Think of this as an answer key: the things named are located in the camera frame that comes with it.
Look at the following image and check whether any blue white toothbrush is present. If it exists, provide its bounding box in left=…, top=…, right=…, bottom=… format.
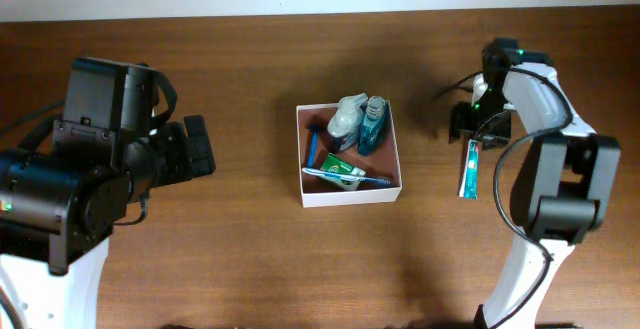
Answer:
left=302, top=168, right=394, bottom=188

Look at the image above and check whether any green white soap box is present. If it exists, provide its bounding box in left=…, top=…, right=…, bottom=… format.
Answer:
left=320, top=153, right=366, bottom=191

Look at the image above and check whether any white square cardboard box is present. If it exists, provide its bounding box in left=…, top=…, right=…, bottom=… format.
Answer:
left=296, top=103, right=403, bottom=208

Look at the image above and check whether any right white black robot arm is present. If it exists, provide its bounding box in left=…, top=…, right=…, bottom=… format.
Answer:
left=449, top=38, right=621, bottom=328

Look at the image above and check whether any teal mouthwash bottle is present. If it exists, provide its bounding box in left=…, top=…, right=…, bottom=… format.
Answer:
left=357, top=96, right=386, bottom=156

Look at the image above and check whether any blue disposable razor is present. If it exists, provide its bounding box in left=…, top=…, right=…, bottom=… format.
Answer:
left=306, top=124, right=325, bottom=168

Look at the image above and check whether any teal white toothpaste tube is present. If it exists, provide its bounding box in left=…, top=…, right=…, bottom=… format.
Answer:
left=458, top=139, right=479, bottom=199

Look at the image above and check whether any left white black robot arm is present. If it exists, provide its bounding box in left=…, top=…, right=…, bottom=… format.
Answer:
left=1, top=57, right=216, bottom=328

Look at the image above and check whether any clear spray bottle dark liquid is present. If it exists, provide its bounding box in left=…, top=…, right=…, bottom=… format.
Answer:
left=327, top=93, right=368, bottom=153

